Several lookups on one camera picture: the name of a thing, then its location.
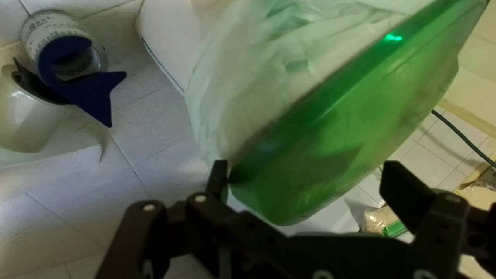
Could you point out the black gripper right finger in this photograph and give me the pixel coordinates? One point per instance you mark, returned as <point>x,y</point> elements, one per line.
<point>439,226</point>

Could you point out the translucent trash bag liner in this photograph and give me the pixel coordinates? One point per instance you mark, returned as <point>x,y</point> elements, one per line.
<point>249,67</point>

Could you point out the white curved dish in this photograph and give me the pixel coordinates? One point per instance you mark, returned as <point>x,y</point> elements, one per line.
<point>21,118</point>

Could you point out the dark blue whale tail holder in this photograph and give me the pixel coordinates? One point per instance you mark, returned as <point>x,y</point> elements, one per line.
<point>88,90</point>

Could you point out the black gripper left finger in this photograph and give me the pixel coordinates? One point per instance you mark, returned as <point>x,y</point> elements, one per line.
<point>145,232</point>

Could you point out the green trash can lid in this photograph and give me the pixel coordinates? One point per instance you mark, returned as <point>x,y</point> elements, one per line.
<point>336,133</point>

